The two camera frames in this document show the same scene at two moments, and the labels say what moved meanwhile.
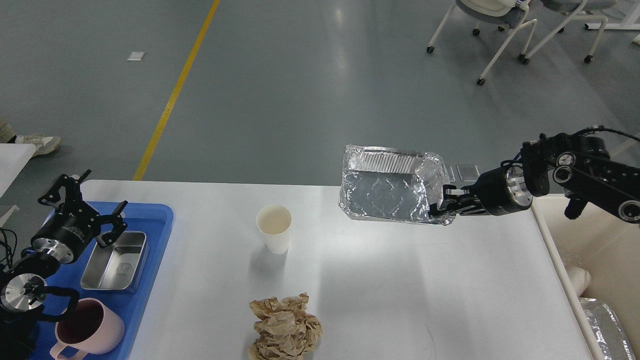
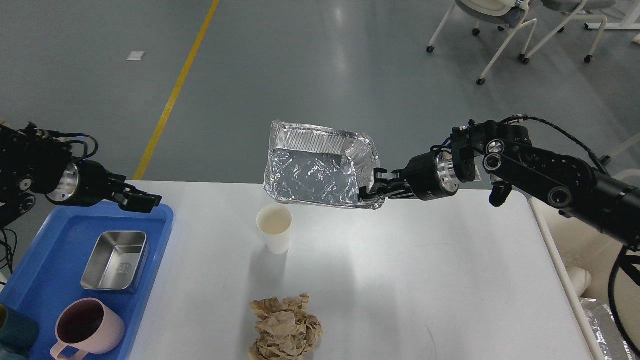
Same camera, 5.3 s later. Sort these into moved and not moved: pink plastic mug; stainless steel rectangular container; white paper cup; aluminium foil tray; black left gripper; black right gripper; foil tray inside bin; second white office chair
Moved: black left gripper; black right gripper; aluminium foil tray
Not moved: foil tray inside bin; stainless steel rectangular container; second white office chair; white paper cup; pink plastic mug
